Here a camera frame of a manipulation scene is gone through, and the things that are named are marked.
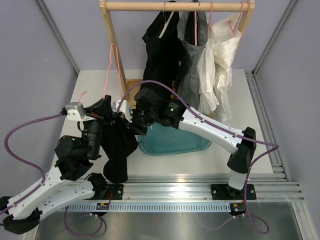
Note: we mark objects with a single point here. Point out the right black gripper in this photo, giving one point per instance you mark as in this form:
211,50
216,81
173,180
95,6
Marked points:
133,125

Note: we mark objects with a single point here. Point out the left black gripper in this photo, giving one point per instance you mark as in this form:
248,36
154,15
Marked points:
102,111

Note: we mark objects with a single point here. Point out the black skirt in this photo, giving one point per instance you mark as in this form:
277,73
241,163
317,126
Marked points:
118,143

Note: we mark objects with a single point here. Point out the pink wire hanger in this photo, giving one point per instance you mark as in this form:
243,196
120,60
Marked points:
113,49

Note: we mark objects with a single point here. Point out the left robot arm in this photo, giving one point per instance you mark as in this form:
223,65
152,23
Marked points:
75,156

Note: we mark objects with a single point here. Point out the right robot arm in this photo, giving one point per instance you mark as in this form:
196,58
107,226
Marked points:
175,113

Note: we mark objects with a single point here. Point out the white wooden hanger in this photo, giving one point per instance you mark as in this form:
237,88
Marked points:
166,20

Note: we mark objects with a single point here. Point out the pink hanger under grey dress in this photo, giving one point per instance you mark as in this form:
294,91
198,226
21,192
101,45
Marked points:
196,16

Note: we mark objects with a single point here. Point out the pink hanger far right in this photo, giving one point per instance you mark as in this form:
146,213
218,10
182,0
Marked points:
235,27

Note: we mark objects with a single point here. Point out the pink hanger middle right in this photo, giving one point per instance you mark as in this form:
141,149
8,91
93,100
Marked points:
210,18

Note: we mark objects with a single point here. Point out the teal plastic tray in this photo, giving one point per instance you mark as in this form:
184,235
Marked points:
160,140

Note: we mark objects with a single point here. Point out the wooden clothes rack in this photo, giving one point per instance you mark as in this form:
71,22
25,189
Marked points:
107,7

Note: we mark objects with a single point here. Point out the black dress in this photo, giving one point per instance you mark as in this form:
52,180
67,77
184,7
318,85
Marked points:
163,54

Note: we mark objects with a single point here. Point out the white pleated blouse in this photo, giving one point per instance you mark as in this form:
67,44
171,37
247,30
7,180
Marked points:
206,71

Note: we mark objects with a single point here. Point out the grey dress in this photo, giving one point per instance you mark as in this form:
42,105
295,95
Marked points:
192,45

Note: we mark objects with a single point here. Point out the cream white garment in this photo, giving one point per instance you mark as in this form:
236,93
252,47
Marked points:
224,51

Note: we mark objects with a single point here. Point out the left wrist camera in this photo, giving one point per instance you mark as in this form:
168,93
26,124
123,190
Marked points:
75,111

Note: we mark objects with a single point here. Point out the slotted cable duct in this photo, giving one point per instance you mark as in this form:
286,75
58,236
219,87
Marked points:
155,207

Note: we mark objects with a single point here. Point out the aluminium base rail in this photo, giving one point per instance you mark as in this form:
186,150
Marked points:
197,188

